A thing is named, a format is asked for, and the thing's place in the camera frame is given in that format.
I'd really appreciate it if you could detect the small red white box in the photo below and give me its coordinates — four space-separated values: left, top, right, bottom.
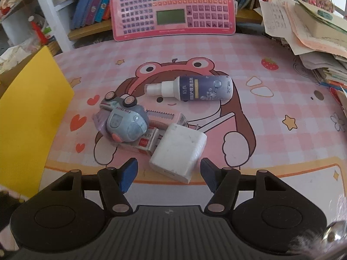
117 127 159 156

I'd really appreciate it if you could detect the white power adapter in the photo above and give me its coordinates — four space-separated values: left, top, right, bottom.
149 123 207 184

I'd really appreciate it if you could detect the pink cartoon table mat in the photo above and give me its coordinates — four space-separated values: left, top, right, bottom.
41 34 346 220

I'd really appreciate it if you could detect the yellow cardboard box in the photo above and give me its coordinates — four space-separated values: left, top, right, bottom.
1 46 74 198

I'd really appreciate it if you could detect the floral tissue box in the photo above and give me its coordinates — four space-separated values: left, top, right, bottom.
0 45 31 73

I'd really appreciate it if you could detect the white green pen holder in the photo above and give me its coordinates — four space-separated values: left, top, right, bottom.
28 14 55 45

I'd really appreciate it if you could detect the stack of papers and books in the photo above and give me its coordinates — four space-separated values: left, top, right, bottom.
255 0 347 106

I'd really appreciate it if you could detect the pink learning tablet toy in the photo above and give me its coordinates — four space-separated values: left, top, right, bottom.
110 0 236 42

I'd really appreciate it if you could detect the row of blue purple books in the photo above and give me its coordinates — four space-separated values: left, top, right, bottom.
55 0 112 31

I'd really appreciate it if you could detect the white bookshelf frame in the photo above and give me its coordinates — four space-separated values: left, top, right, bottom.
0 0 264 54

